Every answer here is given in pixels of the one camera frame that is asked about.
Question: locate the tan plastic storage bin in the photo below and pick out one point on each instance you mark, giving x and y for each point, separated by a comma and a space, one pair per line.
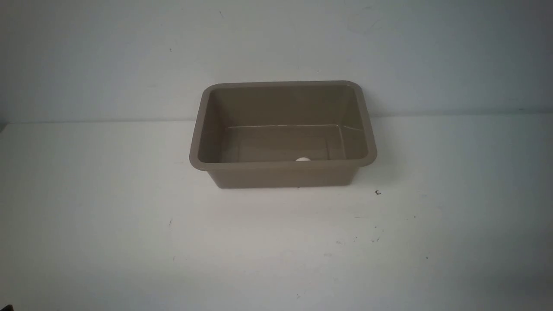
249, 135

